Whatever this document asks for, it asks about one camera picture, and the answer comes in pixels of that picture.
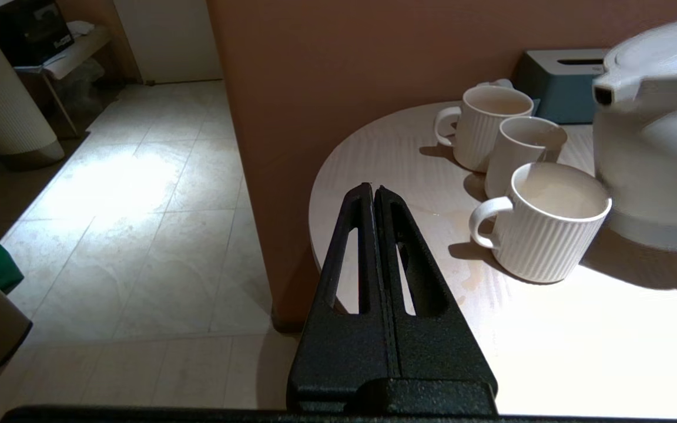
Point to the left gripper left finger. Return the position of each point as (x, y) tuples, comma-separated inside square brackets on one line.
[(338, 352)]

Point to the small side table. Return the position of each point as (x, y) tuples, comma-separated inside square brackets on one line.
[(80, 50)]

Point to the white ribbed basin pedestal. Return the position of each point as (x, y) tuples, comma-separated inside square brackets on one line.
[(3, 100)]

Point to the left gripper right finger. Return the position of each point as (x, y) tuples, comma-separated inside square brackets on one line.
[(438, 352)]

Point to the grey-blue tissue box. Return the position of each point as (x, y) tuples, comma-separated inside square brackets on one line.
[(556, 94)]

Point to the white electric kettle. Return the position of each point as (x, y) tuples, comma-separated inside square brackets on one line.
[(656, 164)]

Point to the white ribbed mug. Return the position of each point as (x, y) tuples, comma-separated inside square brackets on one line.
[(479, 141), (544, 247)]

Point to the black box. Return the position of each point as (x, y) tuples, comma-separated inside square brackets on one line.
[(27, 32)]

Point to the small smooth white cup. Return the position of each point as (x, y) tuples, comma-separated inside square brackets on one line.
[(512, 158)]

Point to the clear plastic bag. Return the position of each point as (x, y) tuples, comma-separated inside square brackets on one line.
[(80, 88)]

